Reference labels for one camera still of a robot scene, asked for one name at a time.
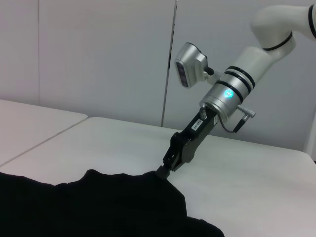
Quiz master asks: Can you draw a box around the black shirt with FREE print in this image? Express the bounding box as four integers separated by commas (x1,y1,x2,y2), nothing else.
0,168,225,237

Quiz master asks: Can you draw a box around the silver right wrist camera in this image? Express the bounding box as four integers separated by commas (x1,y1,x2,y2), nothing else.
174,42,208,88

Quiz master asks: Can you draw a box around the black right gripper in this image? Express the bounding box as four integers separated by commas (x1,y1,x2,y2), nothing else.
155,105,221,179

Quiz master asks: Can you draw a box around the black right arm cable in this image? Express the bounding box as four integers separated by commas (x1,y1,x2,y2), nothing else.
218,104,256,133

